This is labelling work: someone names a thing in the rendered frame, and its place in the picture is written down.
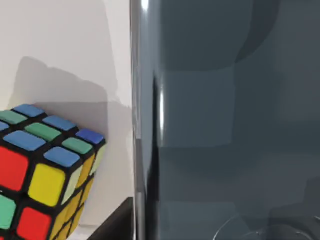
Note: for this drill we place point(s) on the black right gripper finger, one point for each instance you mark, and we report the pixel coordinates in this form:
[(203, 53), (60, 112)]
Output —
[(120, 225)]

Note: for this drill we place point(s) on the multicoloured puzzle cube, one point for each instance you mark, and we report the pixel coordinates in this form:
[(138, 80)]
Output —
[(45, 175)]

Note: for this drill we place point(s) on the dark grey glossy container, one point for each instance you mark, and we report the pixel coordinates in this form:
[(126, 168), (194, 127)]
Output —
[(225, 112)]

